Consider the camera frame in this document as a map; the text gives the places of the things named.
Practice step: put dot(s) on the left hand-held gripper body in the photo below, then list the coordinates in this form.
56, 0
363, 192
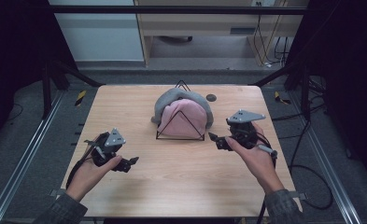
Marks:
105, 154

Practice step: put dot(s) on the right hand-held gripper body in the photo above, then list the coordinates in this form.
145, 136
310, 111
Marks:
243, 130

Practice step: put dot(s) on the pink knitted beanie hat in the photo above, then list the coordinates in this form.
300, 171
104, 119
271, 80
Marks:
187, 112

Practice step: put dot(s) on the grey knitted beanie hat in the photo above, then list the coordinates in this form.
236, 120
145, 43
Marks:
175, 95

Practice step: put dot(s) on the person's left hand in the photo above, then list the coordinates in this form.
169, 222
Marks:
86, 177

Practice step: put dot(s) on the person's right hand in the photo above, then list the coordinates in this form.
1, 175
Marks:
262, 165

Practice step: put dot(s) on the dark round table grommet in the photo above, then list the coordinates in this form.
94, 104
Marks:
211, 98

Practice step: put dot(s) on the yellow black striped tape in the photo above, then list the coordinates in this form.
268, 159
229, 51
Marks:
80, 98
280, 99

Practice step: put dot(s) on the black metal stand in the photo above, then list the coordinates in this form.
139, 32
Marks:
305, 93
46, 93

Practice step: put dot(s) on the dark flat object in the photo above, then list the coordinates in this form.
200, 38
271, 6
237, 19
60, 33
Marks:
175, 39

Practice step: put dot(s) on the light wooden background desk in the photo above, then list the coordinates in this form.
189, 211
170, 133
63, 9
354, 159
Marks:
196, 23

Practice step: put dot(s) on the white cabinet panel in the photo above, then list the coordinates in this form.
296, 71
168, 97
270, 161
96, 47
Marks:
100, 37

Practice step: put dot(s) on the black curtain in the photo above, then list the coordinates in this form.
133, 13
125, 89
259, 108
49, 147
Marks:
16, 46
352, 62

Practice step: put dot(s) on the grey metal table bracket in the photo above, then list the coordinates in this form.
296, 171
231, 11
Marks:
301, 196
56, 192

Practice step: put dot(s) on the aluminium floor rail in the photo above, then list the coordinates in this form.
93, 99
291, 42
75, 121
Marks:
22, 158
330, 168

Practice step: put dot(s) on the black horizontal frame bar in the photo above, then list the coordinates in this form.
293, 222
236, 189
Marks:
172, 10

